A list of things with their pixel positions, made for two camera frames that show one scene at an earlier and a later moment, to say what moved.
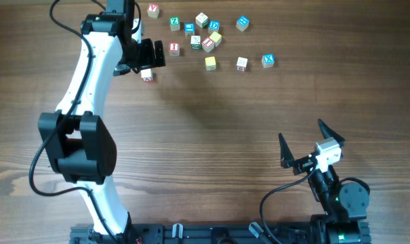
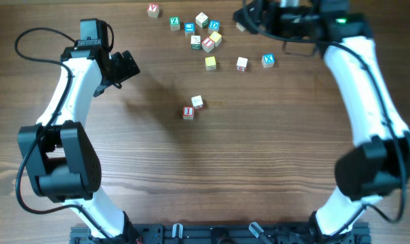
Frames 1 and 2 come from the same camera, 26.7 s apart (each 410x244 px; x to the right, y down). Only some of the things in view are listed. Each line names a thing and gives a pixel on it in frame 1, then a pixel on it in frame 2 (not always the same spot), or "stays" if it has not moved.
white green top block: [202, 20] stays
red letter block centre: [207, 44] stays
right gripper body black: [302, 165] to [294, 21]
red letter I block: [173, 49] to [188, 112]
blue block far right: [242, 23] stays
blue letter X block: [268, 60] stays
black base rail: [219, 233] stays
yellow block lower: [210, 63] stays
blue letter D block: [213, 26] stays
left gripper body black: [141, 55] to [121, 69]
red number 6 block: [242, 64] stays
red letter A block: [146, 75] to [198, 102]
